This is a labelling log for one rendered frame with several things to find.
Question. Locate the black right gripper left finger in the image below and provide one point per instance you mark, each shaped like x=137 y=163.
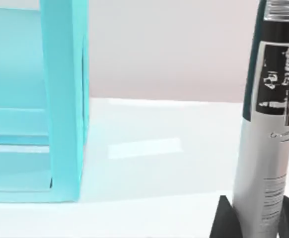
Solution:
x=222 y=218

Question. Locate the black and silver book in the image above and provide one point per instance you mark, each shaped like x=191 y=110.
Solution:
x=263 y=153

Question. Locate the light blue rack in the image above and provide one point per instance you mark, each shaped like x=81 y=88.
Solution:
x=62 y=99

